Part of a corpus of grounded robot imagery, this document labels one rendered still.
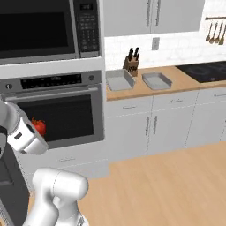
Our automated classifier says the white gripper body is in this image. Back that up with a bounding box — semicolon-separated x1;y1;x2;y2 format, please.
19;133;49;156

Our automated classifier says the red tomato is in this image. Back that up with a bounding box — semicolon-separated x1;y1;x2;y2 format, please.
31;117;48;138

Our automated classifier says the grey tupperware container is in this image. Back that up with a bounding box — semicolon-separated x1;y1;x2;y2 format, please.
141;72;173;91
105;69;137;92

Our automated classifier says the steel built-in oven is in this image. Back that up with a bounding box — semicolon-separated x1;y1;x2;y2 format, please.
0;70;106;150

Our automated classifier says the grey drawer below oven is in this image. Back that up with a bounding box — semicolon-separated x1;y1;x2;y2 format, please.
17;140;111;181

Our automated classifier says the grey lower cupboard door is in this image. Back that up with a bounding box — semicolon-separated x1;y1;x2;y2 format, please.
147;105;196;156
105;111;153;163
185;100;226;148

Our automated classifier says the grey cupboard door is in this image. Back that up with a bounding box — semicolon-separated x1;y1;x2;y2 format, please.
103;0;153;38
185;100;226;148
105;111;153;163
147;105;196;156
150;0;206;35

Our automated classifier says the grey drawer front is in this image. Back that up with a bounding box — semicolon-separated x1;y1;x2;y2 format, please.
151;89;200;113
196;87;226;107
105;96;154;119

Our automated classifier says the steel microwave oven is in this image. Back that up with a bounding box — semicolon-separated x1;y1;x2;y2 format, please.
0;0;102;66

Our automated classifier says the wooden knife block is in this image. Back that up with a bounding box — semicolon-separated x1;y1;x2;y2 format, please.
122;55;140;78

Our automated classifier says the grey upper cupboard door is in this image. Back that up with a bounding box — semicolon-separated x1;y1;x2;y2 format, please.
103;0;153;38
150;0;206;35

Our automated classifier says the black hob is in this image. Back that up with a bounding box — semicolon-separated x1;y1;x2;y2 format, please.
175;61;226;84

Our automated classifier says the hanging wooden utensil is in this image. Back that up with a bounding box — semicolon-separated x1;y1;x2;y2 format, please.
218;22;226;47
208;21;219;45
214;21;224;45
205;21;213;42

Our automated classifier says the steel handle below oven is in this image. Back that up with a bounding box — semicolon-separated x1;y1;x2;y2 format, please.
56;156;76;163

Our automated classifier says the steel oven door handle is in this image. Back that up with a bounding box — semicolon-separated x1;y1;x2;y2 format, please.
4;87;100;102

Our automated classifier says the steel lower cupboard handle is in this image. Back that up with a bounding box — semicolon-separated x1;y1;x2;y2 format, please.
153;115;159;136
145;116;151;137

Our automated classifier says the steel cupboard handle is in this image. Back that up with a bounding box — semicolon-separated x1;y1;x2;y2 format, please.
153;115;159;136
146;0;152;28
155;0;162;27
145;116;151;137

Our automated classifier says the grey wall outlet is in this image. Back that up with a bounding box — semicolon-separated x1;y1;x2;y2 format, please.
151;36;161;51

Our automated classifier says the steel upper cupboard handle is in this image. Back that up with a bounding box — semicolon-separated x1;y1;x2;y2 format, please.
155;0;162;27
146;0;152;28

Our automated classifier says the wooden utensil rail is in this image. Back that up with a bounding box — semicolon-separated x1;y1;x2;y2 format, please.
205;16;226;21

